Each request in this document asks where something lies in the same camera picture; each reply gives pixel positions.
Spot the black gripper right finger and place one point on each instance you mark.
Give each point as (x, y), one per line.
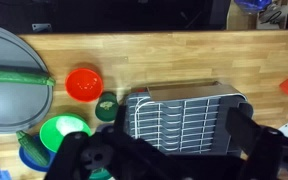
(260, 150)

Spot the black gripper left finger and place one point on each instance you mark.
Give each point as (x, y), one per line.
(74, 156)

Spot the blue plate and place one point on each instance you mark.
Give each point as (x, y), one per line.
(25, 160)

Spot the gray round tray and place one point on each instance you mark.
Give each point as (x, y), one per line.
(10, 103)

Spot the long light-green zucchini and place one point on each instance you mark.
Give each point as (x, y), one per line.
(14, 76)

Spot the white rice pile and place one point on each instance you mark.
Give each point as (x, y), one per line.
(69, 125)

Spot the bright green bowl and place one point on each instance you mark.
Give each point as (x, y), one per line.
(49, 135)

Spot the dark-green cup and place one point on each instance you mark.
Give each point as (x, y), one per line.
(106, 106)

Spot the red bowl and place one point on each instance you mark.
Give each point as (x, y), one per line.
(84, 85)

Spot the blue tape pieces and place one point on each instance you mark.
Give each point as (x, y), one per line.
(2, 175)

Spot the gray dish rack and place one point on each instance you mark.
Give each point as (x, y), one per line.
(190, 91)

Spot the blue round object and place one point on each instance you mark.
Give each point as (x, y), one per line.
(252, 4)

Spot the aluminum bracket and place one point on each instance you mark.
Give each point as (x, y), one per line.
(41, 27)

